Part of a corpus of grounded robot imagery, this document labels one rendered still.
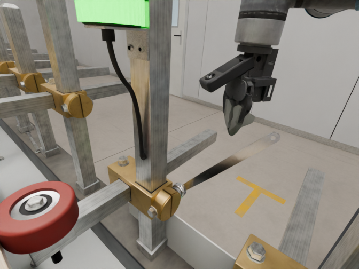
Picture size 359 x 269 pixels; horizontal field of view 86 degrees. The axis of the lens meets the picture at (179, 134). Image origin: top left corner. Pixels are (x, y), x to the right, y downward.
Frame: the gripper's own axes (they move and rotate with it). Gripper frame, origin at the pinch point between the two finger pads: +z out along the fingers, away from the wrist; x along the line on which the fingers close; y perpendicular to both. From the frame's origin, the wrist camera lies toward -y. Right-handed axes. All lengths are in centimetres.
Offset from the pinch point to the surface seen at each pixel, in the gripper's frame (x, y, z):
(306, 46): 135, 195, -19
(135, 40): -12.6, -25.3, -20.2
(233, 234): 22, 37, 88
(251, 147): -18.8, -11.2, -8.0
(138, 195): -12.7, -25.7, 2.1
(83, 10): -15.9, -30.0, -22.3
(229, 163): -17.4, -13.2, -4.9
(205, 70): 257, 137, 29
